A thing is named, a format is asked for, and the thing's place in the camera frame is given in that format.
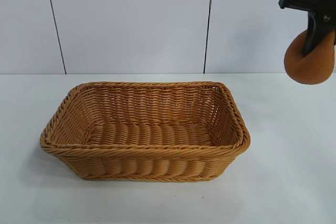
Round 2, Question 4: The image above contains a bumpy orange fruit with stem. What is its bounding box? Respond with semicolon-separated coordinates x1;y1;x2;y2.
283;29;336;87

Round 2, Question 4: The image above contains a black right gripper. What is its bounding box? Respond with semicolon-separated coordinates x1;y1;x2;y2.
277;0;336;58

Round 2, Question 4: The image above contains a woven tan wicker basket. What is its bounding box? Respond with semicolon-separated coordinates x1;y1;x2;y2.
39;80;253;183

